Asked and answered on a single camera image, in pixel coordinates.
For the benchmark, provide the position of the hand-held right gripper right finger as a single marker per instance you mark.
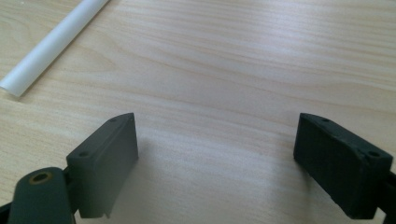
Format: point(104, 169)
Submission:
point(339, 165)

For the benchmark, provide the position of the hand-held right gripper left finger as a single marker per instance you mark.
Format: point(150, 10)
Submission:
point(102, 168)

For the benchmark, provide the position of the white plastic tube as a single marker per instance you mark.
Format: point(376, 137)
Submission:
point(49, 46)

